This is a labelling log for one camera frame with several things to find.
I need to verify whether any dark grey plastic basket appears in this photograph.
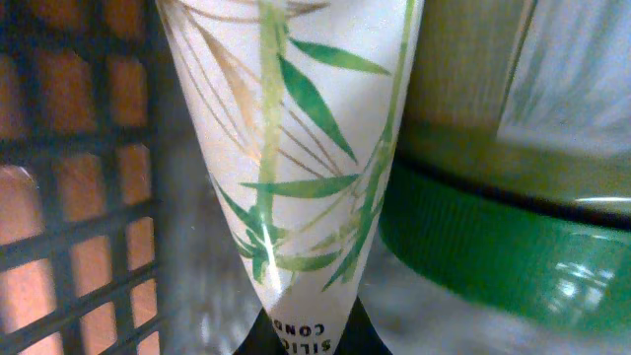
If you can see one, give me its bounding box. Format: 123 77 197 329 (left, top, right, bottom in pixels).
1 1 630 354

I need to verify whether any green lid jar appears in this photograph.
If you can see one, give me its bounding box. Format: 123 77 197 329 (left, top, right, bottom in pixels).
381 0 630 336

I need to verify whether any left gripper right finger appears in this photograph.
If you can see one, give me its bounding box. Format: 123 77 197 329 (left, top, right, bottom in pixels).
337 298 391 355

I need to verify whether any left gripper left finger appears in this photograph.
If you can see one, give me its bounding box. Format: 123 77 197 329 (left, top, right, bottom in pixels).
234 309 286 355

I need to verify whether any white bamboo print tube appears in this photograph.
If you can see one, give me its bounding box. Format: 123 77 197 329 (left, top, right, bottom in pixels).
157 0 423 354

